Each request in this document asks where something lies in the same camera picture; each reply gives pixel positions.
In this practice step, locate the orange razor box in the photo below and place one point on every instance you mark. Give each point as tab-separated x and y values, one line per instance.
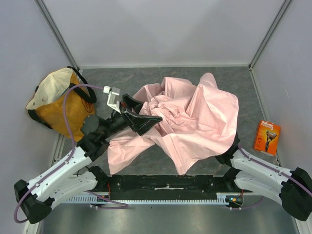
266	139

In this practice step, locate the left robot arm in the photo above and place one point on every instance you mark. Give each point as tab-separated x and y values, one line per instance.
39	196

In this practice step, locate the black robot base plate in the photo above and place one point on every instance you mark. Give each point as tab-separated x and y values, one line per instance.
167	186

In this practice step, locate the light blue cable duct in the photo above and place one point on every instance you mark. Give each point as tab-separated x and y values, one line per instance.
91	199

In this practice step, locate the yellow tote bag black handles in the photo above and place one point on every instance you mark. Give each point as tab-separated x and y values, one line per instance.
46	107

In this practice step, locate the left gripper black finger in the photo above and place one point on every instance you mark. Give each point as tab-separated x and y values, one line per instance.
129	104
149	122

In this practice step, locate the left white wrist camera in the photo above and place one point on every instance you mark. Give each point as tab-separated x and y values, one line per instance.
113	94

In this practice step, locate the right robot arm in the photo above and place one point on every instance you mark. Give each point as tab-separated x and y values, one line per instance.
292	189

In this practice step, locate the pink and black folding umbrella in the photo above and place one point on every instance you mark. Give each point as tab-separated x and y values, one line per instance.
198	122

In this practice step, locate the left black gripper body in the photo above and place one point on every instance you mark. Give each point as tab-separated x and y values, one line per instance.
126	116

